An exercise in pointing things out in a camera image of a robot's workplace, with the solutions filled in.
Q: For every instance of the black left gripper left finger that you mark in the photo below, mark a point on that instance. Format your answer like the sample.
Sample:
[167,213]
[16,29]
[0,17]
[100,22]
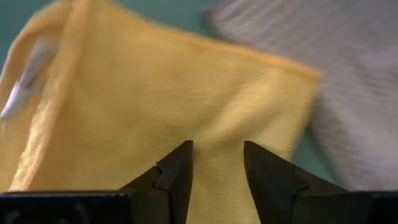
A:
[174,186]

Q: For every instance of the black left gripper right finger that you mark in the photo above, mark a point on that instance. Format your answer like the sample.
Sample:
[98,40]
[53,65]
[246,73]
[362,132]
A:
[273,193]

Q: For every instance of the orange microfiber towel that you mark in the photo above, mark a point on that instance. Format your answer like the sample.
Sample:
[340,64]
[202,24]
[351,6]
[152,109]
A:
[155,93]

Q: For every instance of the grey microfiber towel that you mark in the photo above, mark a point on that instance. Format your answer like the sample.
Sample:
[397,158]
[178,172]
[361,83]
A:
[357,93]

